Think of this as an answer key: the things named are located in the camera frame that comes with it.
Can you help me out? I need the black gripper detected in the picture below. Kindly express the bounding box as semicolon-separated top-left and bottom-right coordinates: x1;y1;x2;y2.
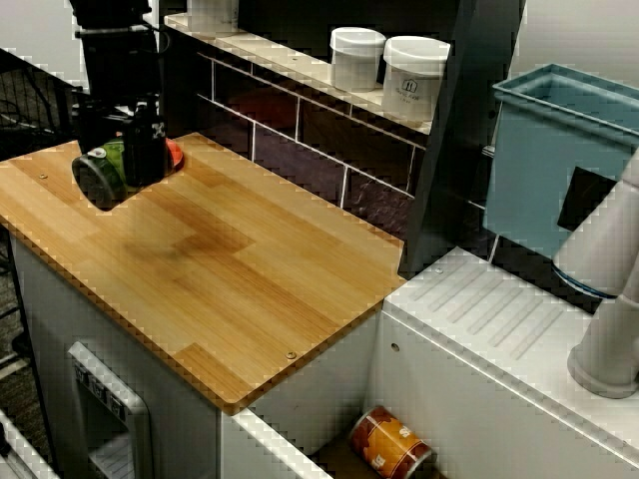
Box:
74;89;169;190

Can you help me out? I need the green label tin can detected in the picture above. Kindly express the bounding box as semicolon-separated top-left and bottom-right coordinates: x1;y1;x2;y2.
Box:
71;139;129;212

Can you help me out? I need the red round plate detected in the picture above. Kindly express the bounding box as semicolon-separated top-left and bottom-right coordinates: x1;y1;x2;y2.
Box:
164;138;188;175

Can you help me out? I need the white container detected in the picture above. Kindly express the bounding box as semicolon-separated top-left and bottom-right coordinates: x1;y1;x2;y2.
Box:
188;0;240;34

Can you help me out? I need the white kitchen cabinet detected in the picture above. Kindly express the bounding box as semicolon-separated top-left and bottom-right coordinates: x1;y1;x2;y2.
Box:
7;234;224;479

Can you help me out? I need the light wooden shelf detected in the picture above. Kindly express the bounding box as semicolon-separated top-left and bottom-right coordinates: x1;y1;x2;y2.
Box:
163;12;435;136

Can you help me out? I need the dark tile backsplash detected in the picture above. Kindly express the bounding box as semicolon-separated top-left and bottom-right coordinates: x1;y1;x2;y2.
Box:
194;49;495;260

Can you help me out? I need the plain white lidded jar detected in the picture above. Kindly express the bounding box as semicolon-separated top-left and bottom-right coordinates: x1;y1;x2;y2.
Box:
328;27;386;93

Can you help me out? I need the white lidded jar with print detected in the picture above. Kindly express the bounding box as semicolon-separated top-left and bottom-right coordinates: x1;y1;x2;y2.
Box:
381;35;451;124

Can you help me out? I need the orange label soup can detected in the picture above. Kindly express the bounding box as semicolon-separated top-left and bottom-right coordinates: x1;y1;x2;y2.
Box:
347;404;434;474

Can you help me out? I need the blue-grey plastic bin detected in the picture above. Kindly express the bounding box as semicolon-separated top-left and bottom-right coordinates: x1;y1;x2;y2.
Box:
482;63;639;260

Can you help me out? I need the white toy sink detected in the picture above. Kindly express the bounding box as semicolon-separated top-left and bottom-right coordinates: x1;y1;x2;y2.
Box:
219;246;639;479

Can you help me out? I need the grey toy faucet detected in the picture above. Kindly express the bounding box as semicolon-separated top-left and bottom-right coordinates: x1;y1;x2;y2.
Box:
551;149;639;400

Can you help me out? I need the black wire mesh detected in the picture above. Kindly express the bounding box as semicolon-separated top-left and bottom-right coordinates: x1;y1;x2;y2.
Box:
0;47;86;161

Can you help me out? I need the white frame rail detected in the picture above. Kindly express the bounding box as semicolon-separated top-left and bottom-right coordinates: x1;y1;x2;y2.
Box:
0;408;61;479

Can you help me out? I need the dark vertical post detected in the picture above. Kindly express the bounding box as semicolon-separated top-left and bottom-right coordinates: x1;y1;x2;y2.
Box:
398;0;528;280

